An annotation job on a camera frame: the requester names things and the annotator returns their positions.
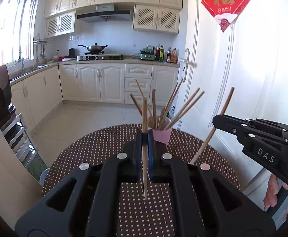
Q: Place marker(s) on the cream base cabinets under window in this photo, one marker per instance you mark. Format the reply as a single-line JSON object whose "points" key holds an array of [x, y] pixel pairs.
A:
{"points": [[40, 91]]}

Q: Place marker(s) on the orange sauce bottle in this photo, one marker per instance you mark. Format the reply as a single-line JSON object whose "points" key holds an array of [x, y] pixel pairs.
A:
{"points": [[174, 56]]}

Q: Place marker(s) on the red diamond wall poster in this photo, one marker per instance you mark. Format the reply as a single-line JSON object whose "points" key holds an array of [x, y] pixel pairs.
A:
{"points": [[227, 0]]}

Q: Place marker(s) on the yellow green bottle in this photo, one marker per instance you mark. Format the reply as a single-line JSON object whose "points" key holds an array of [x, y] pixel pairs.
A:
{"points": [[161, 54]]}

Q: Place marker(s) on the metal storage rack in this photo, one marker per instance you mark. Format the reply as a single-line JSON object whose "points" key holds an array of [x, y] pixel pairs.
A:
{"points": [[18, 138]]}

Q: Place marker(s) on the gas stove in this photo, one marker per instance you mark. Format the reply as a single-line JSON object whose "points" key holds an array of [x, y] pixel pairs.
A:
{"points": [[104, 57]]}

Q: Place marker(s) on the long wooden chopstick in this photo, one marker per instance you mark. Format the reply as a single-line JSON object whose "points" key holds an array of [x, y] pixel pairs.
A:
{"points": [[145, 118], [226, 103]]}

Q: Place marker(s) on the cream cabinet drawer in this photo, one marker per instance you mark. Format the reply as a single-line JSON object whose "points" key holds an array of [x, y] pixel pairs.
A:
{"points": [[138, 71], [134, 98], [137, 85]]}

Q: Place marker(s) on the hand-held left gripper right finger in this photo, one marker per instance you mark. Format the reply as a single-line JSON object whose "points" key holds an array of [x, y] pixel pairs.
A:
{"points": [[150, 158]]}

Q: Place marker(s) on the person's right hand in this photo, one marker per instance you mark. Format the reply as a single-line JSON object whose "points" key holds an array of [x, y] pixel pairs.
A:
{"points": [[269, 192]]}

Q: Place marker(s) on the wide cream lattice door cabinet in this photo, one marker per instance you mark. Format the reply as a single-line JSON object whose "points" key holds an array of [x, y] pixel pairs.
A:
{"points": [[156, 18]]}

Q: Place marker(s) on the metal faucet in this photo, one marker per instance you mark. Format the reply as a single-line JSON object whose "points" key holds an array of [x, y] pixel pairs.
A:
{"points": [[22, 61]]}

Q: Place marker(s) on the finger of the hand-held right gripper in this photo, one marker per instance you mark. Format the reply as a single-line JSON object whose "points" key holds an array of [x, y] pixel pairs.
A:
{"points": [[242, 130], [272, 125]]}

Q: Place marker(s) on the bunch of wooden chopsticks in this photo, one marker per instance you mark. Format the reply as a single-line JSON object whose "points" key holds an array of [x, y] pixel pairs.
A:
{"points": [[154, 108]]}

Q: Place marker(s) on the kitchen window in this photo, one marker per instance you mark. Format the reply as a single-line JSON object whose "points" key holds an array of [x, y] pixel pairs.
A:
{"points": [[13, 27]]}

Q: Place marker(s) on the red tray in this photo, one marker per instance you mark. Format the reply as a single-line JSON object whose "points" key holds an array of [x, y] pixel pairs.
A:
{"points": [[60, 58]]}

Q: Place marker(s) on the range hood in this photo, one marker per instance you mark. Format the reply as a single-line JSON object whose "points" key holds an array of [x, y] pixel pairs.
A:
{"points": [[104, 14]]}

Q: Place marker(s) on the brown polka dot tablecloth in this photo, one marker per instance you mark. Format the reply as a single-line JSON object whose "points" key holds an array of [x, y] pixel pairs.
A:
{"points": [[97, 148]]}

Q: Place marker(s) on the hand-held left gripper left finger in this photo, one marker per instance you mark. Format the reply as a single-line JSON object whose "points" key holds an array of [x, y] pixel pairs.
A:
{"points": [[139, 150]]}

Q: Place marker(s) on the green tabletop cooker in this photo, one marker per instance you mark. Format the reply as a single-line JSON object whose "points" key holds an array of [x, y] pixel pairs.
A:
{"points": [[147, 54]]}

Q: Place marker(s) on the dark sauce bottle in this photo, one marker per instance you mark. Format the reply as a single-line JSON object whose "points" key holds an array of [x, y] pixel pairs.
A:
{"points": [[168, 55]]}

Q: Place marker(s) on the wall rail with hanging utensils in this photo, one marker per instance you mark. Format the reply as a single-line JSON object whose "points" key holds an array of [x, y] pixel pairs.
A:
{"points": [[41, 47]]}

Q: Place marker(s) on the pink cylindrical cup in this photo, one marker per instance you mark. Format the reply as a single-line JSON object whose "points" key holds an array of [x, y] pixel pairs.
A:
{"points": [[162, 135]]}

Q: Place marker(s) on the steel kitchen sink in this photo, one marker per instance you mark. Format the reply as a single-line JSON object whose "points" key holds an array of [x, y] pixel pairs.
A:
{"points": [[37, 67]]}

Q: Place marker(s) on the narrow cream lattice door cabinet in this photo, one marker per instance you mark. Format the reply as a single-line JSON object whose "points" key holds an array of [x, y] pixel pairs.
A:
{"points": [[60, 24]]}

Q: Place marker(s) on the cream base cabinets with doors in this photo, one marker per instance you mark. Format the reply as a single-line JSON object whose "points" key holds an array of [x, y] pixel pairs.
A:
{"points": [[89, 81]]}

